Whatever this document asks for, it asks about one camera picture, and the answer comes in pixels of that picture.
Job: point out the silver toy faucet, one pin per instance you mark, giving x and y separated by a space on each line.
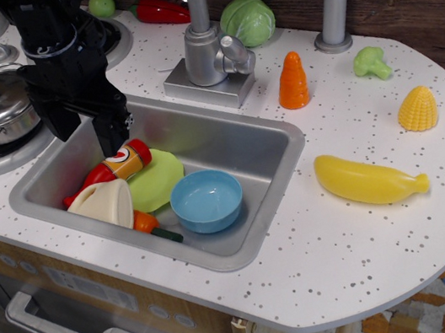
217 69

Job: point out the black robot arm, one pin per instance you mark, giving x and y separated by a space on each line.
44 22

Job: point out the yellow toy corn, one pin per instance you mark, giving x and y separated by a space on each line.
418 112

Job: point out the black coil burner rear right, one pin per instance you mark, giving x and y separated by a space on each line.
115 41

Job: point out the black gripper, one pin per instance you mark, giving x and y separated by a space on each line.
67 79

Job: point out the yellow toy banana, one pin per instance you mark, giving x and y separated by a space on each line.
367 183

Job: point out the silver sink basin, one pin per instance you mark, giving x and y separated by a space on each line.
260 153

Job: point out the cream plastic jug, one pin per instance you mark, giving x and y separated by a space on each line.
109 202

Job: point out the red ketchup bottle toy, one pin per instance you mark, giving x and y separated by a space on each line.
129 160

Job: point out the green toy broccoli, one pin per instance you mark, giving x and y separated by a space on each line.
369 60

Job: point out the green toy apple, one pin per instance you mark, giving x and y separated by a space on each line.
101 8

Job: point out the grey metal pole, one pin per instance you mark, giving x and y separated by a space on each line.
334 38

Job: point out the small orange carrot toy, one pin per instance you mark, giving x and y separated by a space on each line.
148 224

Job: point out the blue plastic bowl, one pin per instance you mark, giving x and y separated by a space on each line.
207 201

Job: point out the light green plastic plate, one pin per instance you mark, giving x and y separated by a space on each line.
151 188

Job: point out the red toy chili pepper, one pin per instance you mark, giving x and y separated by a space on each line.
160 12

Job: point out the green toy cabbage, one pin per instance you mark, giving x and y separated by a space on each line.
251 21

